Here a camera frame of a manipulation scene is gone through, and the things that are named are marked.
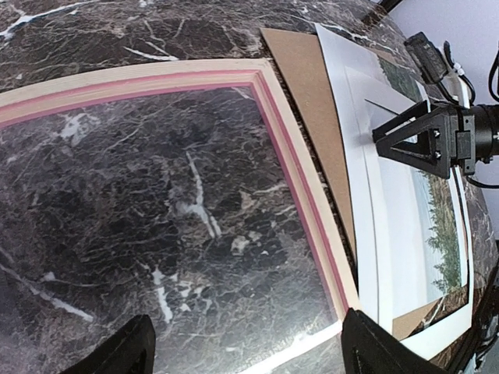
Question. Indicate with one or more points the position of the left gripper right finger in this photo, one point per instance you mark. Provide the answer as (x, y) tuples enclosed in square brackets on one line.
[(368, 348)]

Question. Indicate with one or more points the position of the right black corner post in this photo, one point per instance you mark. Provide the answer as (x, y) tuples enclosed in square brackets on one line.
[(381, 9)]

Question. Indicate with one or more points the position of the landscape photo print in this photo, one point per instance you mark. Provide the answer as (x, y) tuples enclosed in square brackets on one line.
[(414, 211)]

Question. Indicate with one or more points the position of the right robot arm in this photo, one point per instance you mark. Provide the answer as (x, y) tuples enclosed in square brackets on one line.
[(486, 130)]

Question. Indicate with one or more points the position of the white mat board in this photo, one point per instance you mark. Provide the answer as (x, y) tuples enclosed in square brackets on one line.
[(431, 328)]

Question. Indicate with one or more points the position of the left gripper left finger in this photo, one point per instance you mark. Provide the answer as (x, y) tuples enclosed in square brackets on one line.
[(131, 349)]

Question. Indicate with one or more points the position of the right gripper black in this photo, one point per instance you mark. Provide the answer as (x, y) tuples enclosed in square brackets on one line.
[(450, 140)]

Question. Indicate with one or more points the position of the pink wooden picture frame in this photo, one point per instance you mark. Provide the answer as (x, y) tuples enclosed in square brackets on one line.
[(304, 156)]

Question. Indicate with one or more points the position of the brown cardboard backing board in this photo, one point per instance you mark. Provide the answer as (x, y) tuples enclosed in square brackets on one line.
[(300, 61)]

